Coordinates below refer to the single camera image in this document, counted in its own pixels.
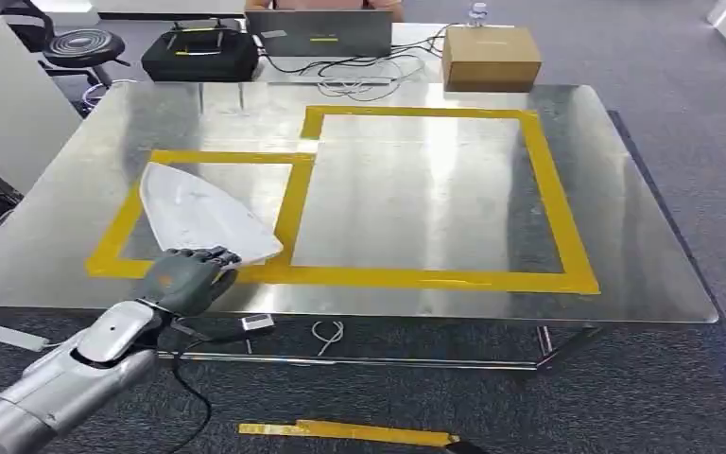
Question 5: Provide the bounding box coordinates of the yellow tape strip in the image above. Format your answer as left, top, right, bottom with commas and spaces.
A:
237, 419, 461, 448

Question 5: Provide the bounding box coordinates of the flat white box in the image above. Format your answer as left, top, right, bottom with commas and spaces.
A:
0, 323, 51, 354

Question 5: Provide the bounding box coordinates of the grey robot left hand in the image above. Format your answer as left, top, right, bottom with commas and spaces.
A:
139, 246, 243, 318

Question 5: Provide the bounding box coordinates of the white coiled cable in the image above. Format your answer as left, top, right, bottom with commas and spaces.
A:
79, 78, 140, 117

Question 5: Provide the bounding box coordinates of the person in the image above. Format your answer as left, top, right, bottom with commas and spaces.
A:
244, 0, 405, 23

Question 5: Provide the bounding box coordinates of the brown cardboard box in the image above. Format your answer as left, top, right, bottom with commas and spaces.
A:
441, 25, 544, 94

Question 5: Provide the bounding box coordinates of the grey laptop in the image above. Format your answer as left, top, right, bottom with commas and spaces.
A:
245, 9, 394, 59

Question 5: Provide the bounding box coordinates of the steel table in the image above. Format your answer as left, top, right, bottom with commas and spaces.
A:
0, 81, 720, 377

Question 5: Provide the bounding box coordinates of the white triangular plastic part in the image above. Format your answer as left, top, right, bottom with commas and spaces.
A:
139, 161, 285, 268

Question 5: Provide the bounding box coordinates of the white cable loop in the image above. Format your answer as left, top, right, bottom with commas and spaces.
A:
310, 321, 345, 358

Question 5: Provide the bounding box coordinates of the black round stool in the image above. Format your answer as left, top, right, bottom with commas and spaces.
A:
42, 27, 131, 86

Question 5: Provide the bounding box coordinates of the black office chair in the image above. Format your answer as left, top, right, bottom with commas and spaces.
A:
0, 0, 58, 55

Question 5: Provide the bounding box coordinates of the black carrying case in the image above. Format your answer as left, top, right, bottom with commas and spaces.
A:
141, 20, 260, 83

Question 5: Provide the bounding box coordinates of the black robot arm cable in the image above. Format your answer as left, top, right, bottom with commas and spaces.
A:
165, 319, 258, 454

